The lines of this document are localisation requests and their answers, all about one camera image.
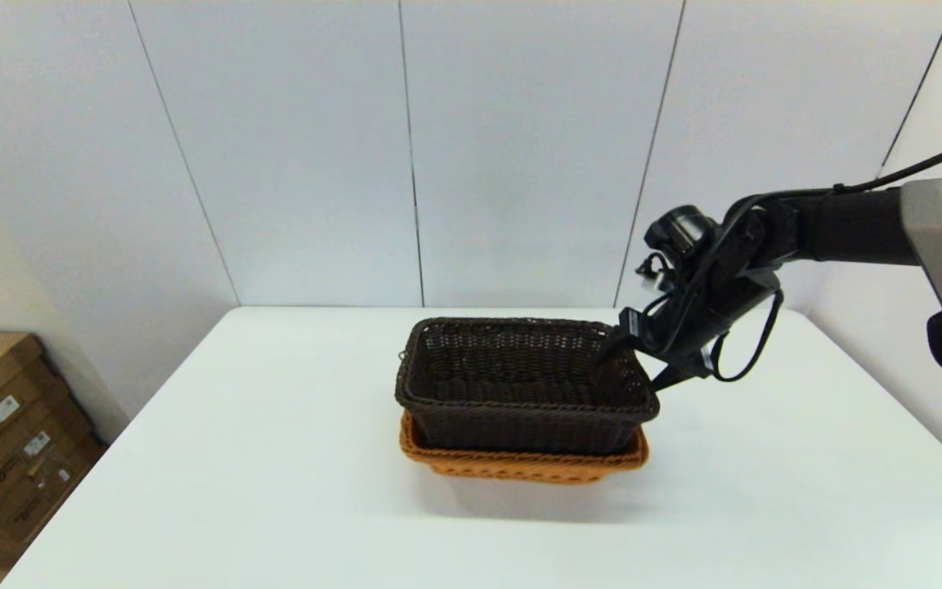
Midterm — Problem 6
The dark brown wicker basket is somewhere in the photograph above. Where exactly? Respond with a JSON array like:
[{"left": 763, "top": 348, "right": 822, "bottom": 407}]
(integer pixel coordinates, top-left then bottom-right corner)
[{"left": 394, "top": 317, "right": 660, "bottom": 456}]

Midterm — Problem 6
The orange wicker basket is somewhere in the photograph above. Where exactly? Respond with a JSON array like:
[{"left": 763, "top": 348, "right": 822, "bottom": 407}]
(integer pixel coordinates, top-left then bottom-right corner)
[{"left": 398, "top": 409, "right": 650, "bottom": 485}]

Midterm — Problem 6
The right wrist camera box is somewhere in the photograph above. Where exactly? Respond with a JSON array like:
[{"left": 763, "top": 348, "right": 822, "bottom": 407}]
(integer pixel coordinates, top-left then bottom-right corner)
[{"left": 637, "top": 252, "right": 676, "bottom": 295}]

